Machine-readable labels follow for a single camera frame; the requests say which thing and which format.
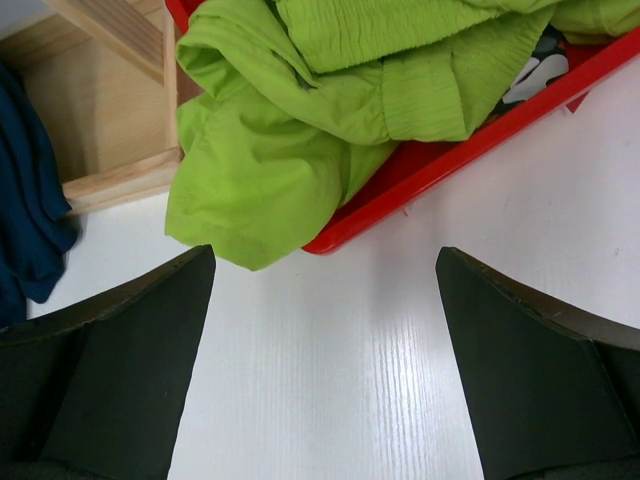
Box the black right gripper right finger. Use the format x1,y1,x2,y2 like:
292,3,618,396
436,247,639,479

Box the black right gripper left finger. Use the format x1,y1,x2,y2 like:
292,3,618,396
1,246,216,479

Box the navy blue shorts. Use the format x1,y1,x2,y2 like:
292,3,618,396
1,65,78,330

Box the orange camouflage shorts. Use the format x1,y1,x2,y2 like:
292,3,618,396
490,25,569,119

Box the lime green shorts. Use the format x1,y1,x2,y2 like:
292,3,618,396
163,0,640,273

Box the wooden clothes rack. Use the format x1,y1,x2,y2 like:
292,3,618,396
1,1,199,215

